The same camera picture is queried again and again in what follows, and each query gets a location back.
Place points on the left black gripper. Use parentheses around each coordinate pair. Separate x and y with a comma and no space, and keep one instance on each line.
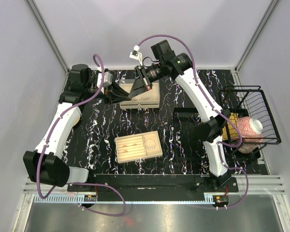
(116,92)

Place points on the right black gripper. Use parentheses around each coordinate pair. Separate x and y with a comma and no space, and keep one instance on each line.
(141,83)

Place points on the beige jewelry drawer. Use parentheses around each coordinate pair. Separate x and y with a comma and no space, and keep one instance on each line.
(139,107)

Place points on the beige ring tray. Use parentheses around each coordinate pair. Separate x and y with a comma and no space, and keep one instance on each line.
(140,146)

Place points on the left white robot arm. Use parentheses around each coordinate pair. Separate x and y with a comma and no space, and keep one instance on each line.
(44,164)

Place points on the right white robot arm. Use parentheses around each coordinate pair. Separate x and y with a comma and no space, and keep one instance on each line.
(181,69)

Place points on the yellow patterned plate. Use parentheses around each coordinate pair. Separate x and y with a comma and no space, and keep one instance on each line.
(76,121)

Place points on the gold rings in tray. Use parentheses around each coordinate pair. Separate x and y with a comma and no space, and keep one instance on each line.
(128,148)

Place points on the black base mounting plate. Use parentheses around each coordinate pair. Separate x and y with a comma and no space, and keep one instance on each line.
(196,182)

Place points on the yellow woven bamboo plate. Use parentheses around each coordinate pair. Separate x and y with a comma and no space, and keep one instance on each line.
(229,132)

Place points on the white pink patterned bowl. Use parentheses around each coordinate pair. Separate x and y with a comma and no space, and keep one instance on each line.
(251,131)

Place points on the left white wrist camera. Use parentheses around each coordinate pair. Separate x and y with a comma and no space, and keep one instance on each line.
(108,78)

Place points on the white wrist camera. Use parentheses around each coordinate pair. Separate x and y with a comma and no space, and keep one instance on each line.
(108,78)
(136,55)

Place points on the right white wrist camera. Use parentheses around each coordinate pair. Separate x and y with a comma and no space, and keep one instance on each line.
(136,55)

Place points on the black wire dish rack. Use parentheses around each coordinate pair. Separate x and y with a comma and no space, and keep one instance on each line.
(250,101)

